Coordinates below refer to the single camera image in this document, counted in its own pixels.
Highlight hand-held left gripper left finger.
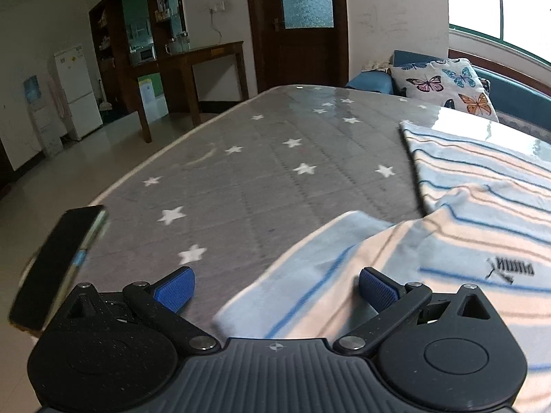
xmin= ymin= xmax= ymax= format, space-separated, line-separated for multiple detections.
xmin=59 ymin=267 xmax=220 ymax=357

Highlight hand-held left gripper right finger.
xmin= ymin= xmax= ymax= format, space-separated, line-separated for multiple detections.
xmin=333 ymin=267 xmax=497 ymax=354

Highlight blue striped pants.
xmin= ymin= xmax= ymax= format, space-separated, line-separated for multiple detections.
xmin=213 ymin=120 xmax=551 ymax=413

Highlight black smartphone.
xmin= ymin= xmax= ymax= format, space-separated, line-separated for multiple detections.
xmin=9 ymin=204 xmax=108 ymax=337

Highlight grey star tablecloth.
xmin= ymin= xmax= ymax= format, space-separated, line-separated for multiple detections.
xmin=80 ymin=85 xmax=551 ymax=413

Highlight green and white box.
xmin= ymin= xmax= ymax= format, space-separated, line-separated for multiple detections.
xmin=138 ymin=73 xmax=168 ymax=117

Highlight broom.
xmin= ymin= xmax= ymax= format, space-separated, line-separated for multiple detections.
xmin=98 ymin=80 xmax=113 ymax=111

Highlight butterfly print pillow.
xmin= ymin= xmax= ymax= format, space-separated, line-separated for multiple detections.
xmin=389 ymin=58 xmax=500 ymax=123

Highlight water dispenser with blue bottle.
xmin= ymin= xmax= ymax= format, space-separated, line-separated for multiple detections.
xmin=23 ymin=75 xmax=65 ymax=158

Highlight white refrigerator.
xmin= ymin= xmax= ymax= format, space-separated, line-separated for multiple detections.
xmin=54 ymin=44 xmax=104 ymax=140

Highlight white microwave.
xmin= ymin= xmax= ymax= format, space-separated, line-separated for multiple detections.
xmin=129 ymin=45 xmax=156 ymax=63

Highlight blue sofa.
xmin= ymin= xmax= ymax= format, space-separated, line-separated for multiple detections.
xmin=344 ymin=49 xmax=551 ymax=142

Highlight dark wooden side table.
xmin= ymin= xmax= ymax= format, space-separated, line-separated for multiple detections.
xmin=137 ymin=41 xmax=250 ymax=144

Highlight wooden door with glass pane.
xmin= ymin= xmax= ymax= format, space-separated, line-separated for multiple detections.
xmin=245 ymin=0 xmax=349 ymax=95

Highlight dark wooden cabinet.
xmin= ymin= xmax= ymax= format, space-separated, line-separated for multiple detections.
xmin=89 ymin=0 xmax=190 ymax=117

